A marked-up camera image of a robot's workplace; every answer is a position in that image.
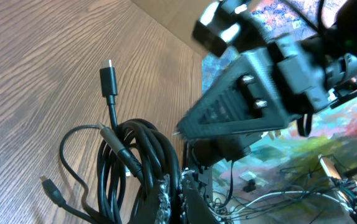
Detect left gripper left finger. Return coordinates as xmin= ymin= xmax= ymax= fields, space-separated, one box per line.
xmin=131 ymin=174 xmax=172 ymax=224

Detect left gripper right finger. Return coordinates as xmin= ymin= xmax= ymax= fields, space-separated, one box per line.
xmin=179 ymin=170 xmax=219 ymax=224

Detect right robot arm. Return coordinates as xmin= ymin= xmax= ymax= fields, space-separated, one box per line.
xmin=177 ymin=1 xmax=357 ymax=139

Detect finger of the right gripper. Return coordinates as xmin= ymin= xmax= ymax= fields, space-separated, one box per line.
xmin=176 ymin=48 xmax=299 ymax=139

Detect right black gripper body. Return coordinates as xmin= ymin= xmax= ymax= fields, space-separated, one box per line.
xmin=267 ymin=34 xmax=330 ymax=114

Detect black usb cable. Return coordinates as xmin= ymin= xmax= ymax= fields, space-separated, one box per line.
xmin=39 ymin=58 xmax=182 ymax=224

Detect cluttered background wires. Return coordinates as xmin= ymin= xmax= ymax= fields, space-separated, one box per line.
xmin=209 ymin=152 xmax=357 ymax=224

